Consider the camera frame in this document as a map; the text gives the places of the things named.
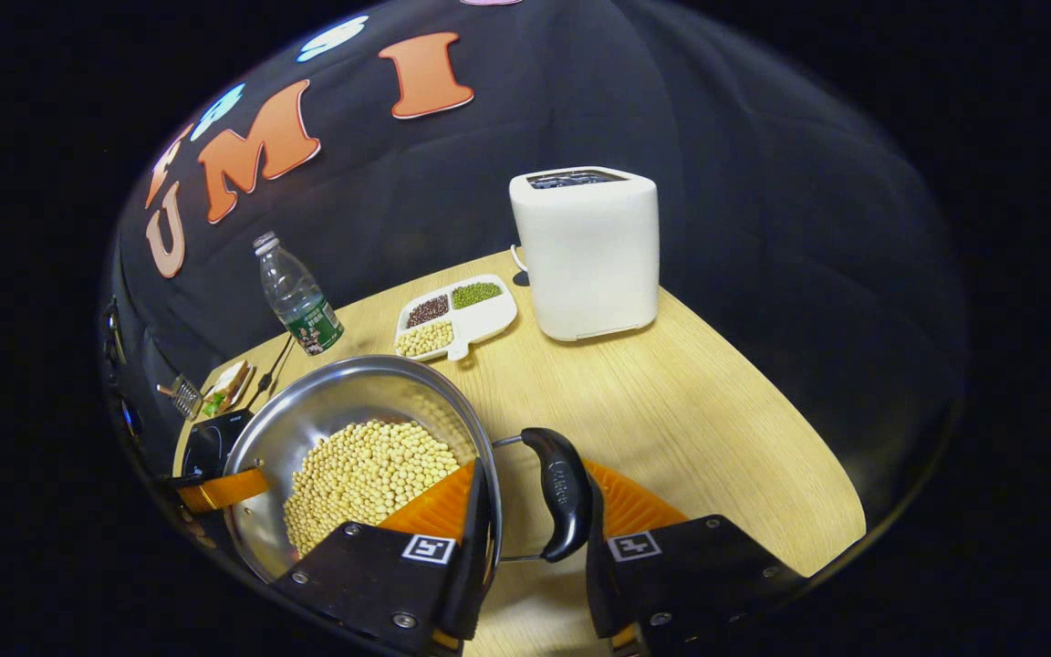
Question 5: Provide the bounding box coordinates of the white divided plate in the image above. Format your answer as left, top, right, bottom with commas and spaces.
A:
394, 274, 519, 362

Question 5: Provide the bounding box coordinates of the portion of dark red beans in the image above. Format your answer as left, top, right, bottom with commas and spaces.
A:
405, 294, 451, 329

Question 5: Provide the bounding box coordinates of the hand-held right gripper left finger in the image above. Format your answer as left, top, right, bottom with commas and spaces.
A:
272, 456, 505, 657

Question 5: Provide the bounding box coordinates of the clear plastic water bottle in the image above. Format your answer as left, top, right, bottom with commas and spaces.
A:
252, 231, 346, 357

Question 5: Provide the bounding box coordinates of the portion of green mung beans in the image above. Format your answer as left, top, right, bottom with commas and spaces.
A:
451, 282, 504, 309

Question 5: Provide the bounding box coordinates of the white toaster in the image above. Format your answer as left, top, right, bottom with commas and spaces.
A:
509, 166, 661, 343

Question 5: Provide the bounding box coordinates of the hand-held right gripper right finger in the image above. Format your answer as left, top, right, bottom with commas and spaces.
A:
583, 461, 809, 657

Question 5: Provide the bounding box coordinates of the sandwich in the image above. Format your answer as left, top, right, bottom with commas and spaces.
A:
202, 360, 257, 420

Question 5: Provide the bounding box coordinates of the small portion of soybeans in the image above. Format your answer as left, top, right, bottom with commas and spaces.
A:
396, 320, 455, 357

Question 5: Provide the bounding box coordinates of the steel pot with black handles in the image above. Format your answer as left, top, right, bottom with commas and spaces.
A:
223, 354, 596, 585

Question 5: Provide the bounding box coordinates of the small metal wire rack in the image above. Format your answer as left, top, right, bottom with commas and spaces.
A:
156, 372, 205, 420

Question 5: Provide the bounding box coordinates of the black power cable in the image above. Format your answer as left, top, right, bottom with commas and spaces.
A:
252, 335, 297, 412

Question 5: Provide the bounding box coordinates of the black backdrop cloth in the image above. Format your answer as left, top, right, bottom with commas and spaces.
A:
101, 0, 969, 548

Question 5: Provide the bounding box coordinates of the large heap of yellow soybeans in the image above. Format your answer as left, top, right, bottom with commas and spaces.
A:
283, 419, 461, 558

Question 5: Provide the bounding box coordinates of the black induction cooktop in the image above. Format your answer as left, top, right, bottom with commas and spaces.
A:
181, 409, 257, 481

